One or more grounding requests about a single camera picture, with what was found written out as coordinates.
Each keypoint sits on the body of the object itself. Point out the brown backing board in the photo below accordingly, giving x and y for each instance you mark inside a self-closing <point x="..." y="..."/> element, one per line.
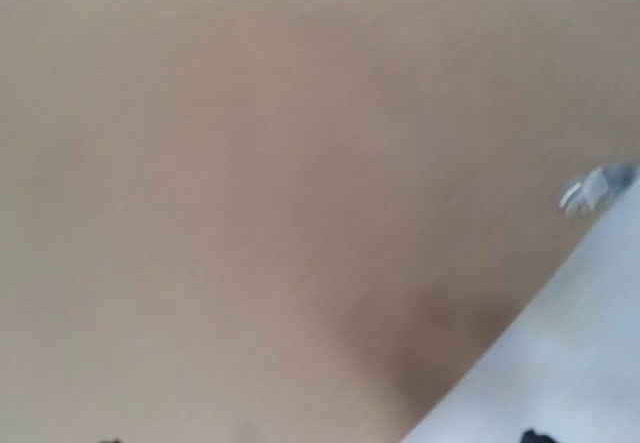
<point x="285" y="220"/>

